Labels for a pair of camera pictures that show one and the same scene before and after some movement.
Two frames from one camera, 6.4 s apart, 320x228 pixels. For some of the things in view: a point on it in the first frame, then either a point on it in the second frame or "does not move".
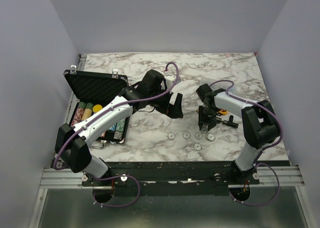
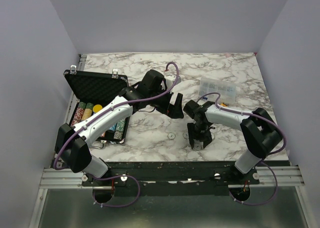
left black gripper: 174,111 does not move
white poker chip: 197,146 does not move
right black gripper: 211,122 to 206,137
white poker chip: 186,135 does not move
